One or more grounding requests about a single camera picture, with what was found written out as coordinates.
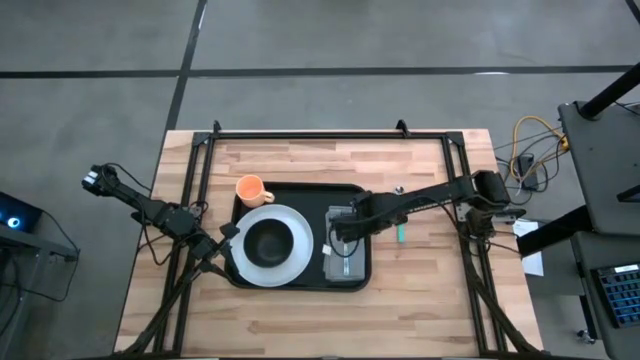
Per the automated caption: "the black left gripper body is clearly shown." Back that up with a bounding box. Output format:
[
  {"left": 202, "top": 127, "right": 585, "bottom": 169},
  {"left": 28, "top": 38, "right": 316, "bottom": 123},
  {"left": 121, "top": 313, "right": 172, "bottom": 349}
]
[{"left": 192, "top": 222, "right": 242, "bottom": 262}]

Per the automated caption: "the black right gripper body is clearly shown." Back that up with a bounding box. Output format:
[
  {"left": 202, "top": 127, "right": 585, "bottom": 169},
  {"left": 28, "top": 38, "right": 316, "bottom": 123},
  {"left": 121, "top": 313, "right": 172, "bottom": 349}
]
[{"left": 349, "top": 192, "right": 409, "bottom": 234}]

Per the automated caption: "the teal handled spoon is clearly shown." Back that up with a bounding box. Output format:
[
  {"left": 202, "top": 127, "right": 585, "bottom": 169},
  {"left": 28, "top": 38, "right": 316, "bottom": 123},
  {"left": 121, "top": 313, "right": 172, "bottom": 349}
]
[{"left": 394, "top": 185, "right": 406, "bottom": 245}]

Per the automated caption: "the grey cloth napkin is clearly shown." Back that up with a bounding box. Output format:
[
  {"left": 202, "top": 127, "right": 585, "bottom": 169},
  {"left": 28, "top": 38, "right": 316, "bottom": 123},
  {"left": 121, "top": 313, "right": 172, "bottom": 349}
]
[{"left": 322, "top": 203, "right": 366, "bottom": 283}]

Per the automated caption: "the black bowl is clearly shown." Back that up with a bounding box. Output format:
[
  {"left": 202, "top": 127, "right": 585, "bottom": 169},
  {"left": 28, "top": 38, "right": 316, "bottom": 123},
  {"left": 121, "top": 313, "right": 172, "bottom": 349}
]
[{"left": 243, "top": 218, "right": 295, "bottom": 269}]

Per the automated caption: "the white round plate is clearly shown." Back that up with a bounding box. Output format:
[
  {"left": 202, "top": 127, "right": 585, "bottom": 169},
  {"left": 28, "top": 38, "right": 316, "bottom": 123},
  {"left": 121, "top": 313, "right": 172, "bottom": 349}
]
[{"left": 230, "top": 203, "right": 315, "bottom": 289}]

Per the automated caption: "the orange mug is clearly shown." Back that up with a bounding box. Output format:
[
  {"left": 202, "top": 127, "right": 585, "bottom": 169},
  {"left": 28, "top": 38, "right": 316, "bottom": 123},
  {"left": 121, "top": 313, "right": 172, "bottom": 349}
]
[{"left": 235, "top": 174, "right": 276, "bottom": 210}]

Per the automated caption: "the black plastic tray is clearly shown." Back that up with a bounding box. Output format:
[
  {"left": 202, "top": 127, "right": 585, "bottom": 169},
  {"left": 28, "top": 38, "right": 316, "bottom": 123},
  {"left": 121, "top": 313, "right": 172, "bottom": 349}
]
[{"left": 223, "top": 181, "right": 373, "bottom": 294}]

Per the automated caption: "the black power adapter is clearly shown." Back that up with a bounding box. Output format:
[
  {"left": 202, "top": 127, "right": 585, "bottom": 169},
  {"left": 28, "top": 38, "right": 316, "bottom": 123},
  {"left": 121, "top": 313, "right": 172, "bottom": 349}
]
[{"left": 516, "top": 153, "right": 540, "bottom": 192}]

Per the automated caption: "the white paper sheet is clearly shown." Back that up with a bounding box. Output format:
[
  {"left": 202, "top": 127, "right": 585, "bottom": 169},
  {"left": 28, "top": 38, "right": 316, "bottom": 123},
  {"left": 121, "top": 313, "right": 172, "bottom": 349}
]
[{"left": 512, "top": 218, "right": 545, "bottom": 278}]

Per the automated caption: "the black support bar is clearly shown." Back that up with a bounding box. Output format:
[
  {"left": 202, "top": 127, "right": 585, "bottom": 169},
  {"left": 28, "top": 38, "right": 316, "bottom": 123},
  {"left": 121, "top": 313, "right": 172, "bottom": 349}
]
[{"left": 516, "top": 203, "right": 594, "bottom": 257}]

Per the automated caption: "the grey metal desk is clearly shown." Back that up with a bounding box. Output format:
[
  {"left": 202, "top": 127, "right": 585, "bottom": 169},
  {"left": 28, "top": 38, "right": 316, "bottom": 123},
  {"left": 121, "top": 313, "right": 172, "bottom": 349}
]
[{"left": 0, "top": 222, "right": 81, "bottom": 360}]

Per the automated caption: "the computer with blue light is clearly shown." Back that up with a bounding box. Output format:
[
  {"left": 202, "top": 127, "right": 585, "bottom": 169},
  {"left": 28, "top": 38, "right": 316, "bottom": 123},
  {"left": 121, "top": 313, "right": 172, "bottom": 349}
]
[{"left": 0, "top": 191, "right": 44, "bottom": 234}]

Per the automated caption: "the dark grey side desk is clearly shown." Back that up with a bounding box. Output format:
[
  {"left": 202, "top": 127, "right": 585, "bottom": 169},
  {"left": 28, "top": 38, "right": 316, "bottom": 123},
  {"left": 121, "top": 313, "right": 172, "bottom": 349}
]
[{"left": 569, "top": 230, "right": 640, "bottom": 360}]

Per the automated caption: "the grey cart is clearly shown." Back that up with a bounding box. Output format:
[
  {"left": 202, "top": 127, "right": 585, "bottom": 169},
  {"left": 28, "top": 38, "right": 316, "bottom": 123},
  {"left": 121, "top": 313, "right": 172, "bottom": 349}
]
[{"left": 557, "top": 99, "right": 640, "bottom": 236}]

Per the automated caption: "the blue lit keypad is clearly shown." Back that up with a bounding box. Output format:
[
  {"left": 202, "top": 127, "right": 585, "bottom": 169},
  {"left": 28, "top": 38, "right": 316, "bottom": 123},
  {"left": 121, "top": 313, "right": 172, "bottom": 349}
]
[{"left": 591, "top": 263, "right": 640, "bottom": 330}]

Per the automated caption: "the black pole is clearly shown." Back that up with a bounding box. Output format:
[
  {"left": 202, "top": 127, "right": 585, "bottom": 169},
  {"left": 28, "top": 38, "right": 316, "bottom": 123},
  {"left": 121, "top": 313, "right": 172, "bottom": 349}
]
[{"left": 578, "top": 62, "right": 640, "bottom": 120}]

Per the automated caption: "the black aluminium rig frame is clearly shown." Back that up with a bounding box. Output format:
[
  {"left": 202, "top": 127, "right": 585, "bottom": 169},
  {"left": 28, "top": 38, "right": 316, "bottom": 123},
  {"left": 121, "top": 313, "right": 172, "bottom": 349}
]
[{"left": 113, "top": 118, "right": 544, "bottom": 360}]

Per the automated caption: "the yellow cable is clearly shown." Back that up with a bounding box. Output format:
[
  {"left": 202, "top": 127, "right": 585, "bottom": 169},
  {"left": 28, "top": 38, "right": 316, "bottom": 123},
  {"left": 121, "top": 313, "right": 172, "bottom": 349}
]
[{"left": 508, "top": 114, "right": 570, "bottom": 182}]

